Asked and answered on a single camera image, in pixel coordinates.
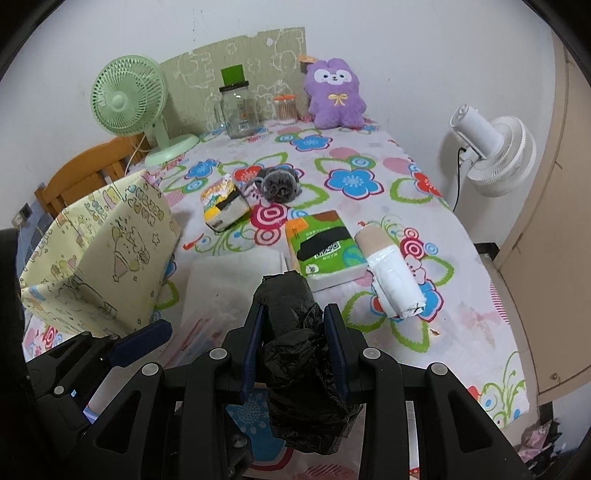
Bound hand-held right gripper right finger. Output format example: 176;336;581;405
323;303;532;480

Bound green patterned board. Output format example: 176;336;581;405
159;27;308;139

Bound floral tablecloth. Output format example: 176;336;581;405
21;117;529;480

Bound beige door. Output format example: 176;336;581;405
496;32;591;407

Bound wooden chair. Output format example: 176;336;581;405
34;136;151;217

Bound white soft packet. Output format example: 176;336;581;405
178;251;289;333

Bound green tissue pack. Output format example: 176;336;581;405
285;210;370;292

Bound green desk fan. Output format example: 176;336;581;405
91;54;200;168

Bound pink patterned bag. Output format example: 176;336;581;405
517;418;561;462

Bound black plastic bag roll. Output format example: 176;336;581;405
255;271;363;455

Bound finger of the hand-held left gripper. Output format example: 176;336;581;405
99;319;174;366

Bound purple plush toy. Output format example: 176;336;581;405
304;58;368;129

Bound beige and white bag roll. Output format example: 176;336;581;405
353;224;428;319

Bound glass jar with black lid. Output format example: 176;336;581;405
215;80;262;139

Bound black fan cable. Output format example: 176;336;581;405
450;145;465;210

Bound small grey plush toy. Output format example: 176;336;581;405
245;166;303;204

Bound yellow printed fabric basket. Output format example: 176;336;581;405
18;170;182;337

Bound white circulation fan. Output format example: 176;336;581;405
450;104;537;199

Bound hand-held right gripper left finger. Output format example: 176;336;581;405
85;302;266;480

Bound yellow and white tissue pack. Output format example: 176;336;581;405
200;174;252;232

